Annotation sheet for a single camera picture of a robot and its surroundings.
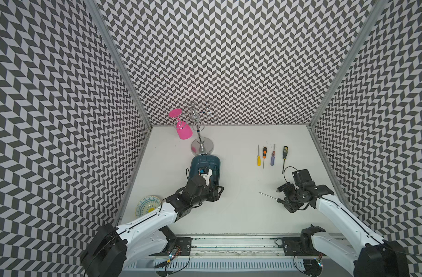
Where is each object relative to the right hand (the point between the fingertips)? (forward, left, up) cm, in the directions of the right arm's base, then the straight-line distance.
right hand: (278, 198), depth 82 cm
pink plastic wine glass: (+35, +49, +11) cm, 61 cm away
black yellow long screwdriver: (+1, -1, -4) cm, 4 cm away
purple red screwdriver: (+26, -3, -3) cm, 26 cm away
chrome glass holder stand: (+34, +40, -1) cm, 53 cm away
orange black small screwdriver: (+27, +2, -3) cm, 27 cm away
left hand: (+3, +29, +5) cm, 29 cm away
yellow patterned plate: (-2, +64, 0) cm, 64 cm away
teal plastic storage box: (+23, +33, -2) cm, 40 cm away
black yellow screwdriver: (+27, -11, -3) cm, 29 cm away
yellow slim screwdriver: (+25, +5, -4) cm, 26 cm away
